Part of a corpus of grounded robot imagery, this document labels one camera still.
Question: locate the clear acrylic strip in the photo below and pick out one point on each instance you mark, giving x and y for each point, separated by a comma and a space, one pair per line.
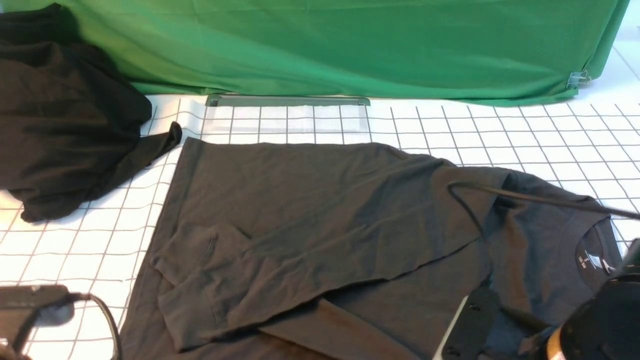
289, 114

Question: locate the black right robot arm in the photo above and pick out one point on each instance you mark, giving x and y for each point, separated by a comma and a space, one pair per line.
606, 327

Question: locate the blue binder clip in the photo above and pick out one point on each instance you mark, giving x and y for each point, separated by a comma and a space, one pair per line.
577, 79

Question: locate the dark gray long-sleeved shirt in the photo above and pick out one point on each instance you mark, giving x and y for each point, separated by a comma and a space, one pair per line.
348, 252

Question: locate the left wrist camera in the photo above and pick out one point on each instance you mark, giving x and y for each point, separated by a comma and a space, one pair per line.
25, 307

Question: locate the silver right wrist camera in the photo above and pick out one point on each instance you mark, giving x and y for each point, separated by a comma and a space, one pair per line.
467, 334

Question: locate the white grid table mat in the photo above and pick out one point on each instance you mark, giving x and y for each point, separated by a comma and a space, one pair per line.
587, 147

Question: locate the green backdrop cloth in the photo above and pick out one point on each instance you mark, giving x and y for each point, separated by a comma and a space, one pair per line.
501, 53

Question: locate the black crumpled garment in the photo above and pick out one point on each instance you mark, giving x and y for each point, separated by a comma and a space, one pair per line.
70, 123

